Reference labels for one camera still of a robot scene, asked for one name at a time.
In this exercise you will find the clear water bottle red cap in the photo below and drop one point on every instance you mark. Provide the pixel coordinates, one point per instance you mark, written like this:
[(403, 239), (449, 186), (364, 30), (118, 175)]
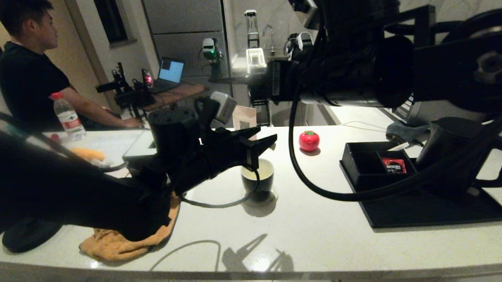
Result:
[(68, 119)]

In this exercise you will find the tall clear blender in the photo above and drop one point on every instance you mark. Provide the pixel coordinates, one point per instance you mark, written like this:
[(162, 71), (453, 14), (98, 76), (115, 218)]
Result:
[(251, 26)]

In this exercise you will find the phone with red screen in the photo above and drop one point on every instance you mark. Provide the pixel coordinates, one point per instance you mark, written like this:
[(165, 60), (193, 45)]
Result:
[(148, 79)]

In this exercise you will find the large black tray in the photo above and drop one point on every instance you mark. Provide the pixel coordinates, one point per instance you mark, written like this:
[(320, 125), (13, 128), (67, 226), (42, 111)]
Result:
[(424, 212)]

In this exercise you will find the black mug white inside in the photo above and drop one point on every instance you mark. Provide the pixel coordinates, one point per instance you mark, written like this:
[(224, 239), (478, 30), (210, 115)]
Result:
[(265, 184)]

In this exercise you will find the dark grey cloth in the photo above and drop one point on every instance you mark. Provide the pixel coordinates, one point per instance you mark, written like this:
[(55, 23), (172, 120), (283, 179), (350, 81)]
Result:
[(405, 132)]

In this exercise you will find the brown wooden desk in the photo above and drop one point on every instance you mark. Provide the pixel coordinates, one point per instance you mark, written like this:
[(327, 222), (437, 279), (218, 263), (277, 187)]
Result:
[(178, 94)]

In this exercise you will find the beige QR code sign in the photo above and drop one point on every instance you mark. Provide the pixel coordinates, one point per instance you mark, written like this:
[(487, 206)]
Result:
[(245, 116)]

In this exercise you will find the grey device green light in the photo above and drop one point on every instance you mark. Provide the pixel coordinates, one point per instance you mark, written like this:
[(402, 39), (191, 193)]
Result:
[(209, 49)]

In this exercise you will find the grey refrigerator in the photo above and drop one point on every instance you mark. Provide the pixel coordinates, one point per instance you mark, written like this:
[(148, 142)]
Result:
[(184, 17)]

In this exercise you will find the silver microwave oven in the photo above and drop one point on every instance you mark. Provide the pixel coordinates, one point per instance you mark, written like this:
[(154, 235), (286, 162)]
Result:
[(425, 114)]

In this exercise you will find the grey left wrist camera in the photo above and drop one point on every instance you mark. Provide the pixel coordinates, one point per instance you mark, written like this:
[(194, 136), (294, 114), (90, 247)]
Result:
[(224, 106)]

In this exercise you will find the black teleoperation rig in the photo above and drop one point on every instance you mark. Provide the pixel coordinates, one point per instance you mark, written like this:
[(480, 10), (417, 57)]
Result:
[(128, 97)]

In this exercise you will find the open black laptop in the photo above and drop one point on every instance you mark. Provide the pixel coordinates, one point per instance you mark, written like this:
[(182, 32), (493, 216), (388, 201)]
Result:
[(172, 70)]

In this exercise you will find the red tomato toy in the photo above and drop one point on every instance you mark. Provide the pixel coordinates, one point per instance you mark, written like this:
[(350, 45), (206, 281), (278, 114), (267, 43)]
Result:
[(309, 141)]

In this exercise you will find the black electric kettle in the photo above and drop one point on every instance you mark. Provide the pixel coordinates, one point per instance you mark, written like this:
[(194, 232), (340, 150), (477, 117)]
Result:
[(456, 150)]

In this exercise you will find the black white camera device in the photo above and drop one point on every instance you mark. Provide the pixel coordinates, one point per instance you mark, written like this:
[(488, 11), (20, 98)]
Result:
[(302, 43)]

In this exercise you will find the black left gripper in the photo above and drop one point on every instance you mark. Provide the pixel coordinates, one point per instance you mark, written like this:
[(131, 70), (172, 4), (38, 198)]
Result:
[(218, 156)]

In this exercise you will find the man in black shirt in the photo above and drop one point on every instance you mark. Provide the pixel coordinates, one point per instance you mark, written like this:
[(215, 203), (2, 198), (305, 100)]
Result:
[(27, 82)]

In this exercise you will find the white kitchen cabinet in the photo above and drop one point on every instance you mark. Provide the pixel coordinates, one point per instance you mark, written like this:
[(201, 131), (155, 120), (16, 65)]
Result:
[(317, 115)]

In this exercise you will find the chrome sink faucet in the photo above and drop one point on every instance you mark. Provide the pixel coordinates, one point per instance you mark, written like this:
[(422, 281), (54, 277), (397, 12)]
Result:
[(270, 34)]

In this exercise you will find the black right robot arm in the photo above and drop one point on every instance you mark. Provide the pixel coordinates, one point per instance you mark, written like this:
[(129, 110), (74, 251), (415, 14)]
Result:
[(440, 63)]

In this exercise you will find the round black kettle base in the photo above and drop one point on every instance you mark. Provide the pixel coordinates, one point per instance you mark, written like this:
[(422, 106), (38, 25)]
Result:
[(29, 236)]

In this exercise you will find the red coffee sachet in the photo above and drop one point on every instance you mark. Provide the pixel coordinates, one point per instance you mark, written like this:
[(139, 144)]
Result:
[(394, 165)]

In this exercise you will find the yellow corn cob toy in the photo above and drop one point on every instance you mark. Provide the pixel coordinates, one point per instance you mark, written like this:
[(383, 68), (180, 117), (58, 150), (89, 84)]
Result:
[(87, 154)]

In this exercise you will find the white stick sachet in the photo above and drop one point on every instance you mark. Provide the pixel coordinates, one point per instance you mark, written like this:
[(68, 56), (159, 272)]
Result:
[(399, 147)]

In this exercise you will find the black tissue box white lid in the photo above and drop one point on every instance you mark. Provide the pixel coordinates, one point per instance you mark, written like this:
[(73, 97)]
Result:
[(140, 145)]

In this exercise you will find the orange fluffy towel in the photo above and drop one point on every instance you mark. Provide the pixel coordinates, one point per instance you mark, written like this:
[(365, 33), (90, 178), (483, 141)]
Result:
[(112, 248)]

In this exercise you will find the black compartment box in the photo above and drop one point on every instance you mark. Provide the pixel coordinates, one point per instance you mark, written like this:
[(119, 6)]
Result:
[(360, 166)]

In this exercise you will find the red chili pepper toy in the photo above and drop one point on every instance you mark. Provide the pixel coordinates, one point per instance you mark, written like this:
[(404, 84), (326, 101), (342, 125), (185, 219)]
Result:
[(55, 138)]

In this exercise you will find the dark window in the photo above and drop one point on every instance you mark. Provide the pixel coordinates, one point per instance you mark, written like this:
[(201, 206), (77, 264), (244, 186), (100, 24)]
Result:
[(111, 17)]

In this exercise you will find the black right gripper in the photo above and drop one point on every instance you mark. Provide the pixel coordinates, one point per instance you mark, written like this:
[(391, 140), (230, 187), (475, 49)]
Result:
[(303, 76)]

